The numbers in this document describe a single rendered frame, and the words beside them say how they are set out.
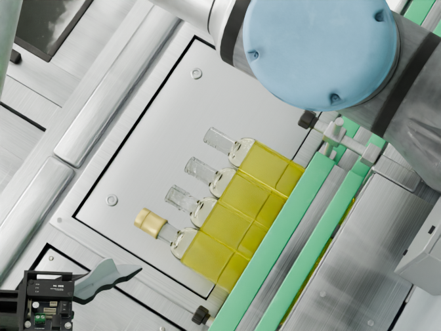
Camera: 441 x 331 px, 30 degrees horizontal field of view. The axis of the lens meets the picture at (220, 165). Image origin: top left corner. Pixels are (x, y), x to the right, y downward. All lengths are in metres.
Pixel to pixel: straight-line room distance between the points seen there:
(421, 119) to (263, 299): 0.46
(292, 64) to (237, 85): 0.86
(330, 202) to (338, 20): 0.57
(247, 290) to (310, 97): 0.54
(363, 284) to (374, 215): 0.10
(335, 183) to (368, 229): 0.09
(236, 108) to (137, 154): 0.20
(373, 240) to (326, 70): 0.54
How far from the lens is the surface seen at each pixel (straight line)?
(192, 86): 1.52
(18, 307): 0.90
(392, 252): 1.18
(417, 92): 0.80
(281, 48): 0.67
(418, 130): 0.81
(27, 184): 1.54
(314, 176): 1.20
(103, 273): 0.97
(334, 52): 0.66
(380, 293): 1.16
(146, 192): 1.47
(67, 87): 1.60
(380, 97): 0.80
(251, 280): 1.17
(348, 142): 1.20
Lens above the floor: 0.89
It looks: 9 degrees up
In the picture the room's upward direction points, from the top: 59 degrees counter-clockwise
